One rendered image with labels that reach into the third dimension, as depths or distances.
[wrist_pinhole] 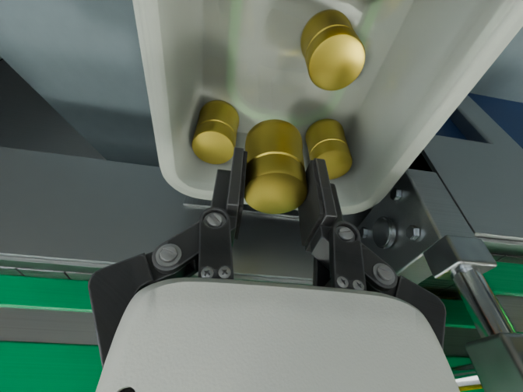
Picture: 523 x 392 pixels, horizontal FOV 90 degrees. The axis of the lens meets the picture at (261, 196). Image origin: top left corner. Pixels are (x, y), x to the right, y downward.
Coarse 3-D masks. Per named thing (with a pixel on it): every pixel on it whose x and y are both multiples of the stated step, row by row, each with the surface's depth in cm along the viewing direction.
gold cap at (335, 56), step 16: (320, 16) 17; (336, 16) 16; (304, 32) 18; (320, 32) 16; (336, 32) 15; (352, 32) 15; (304, 48) 17; (320, 48) 15; (336, 48) 15; (352, 48) 15; (320, 64) 16; (336, 64) 16; (352, 64) 16; (320, 80) 16; (336, 80) 16; (352, 80) 16
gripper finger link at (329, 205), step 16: (320, 160) 14; (320, 176) 13; (320, 192) 12; (336, 192) 13; (304, 208) 14; (320, 208) 12; (336, 208) 13; (304, 224) 14; (320, 224) 12; (304, 240) 13; (320, 240) 12; (320, 256) 12; (368, 256) 11; (368, 272) 11; (384, 272) 11; (384, 288) 10
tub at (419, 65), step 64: (192, 0) 15; (256, 0) 17; (320, 0) 17; (384, 0) 17; (448, 0) 14; (512, 0) 11; (192, 64) 18; (256, 64) 20; (384, 64) 20; (448, 64) 14; (192, 128) 21; (384, 128) 19; (192, 192) 20; (384, 192) 20
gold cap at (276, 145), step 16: (256, 128) 15; (272, 128) 15; (288, 128) 15; (256, 144) 14; (272, 144) 14; (288, 144) 14; (256, 160) 13; (272, 160) 13; (288, 160) 13; (256, 176) 13; (272, 176) 12; (288, 176) 13; (304, 176) 13; (256, 192) 13; (272, 192) 13; (288, 192) 13; (304, 192) 13; (256, 208) 14; (272, 208) 14; (288, 208) 14
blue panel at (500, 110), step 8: (472, 96) 40; (480, 96) 41; (488, 96) 42; (480, 104) 39; (488, 104) 39; (496, 104) 40; (504, 104) 41; (512, 104) 41; (520, 104) 42; (488, 112) 37; (496, 112) 38; (504, 112) 38; (512, 112) 39; (520, 112) 40; (448, 120) 34; (496, 120) 36; (504, 120) 37; (512, 120) 37; (520, 120) 38; (440, 128) 32; (448, 128) 32; (456, 128) 32; (504, 128) 35; (512, 128) 35; (520, 128) 36; (448, 136) 31; (456, 136) 31; (464, 136) 31; (512, 136) 34; (520, 136) 34; (520, 144) 33
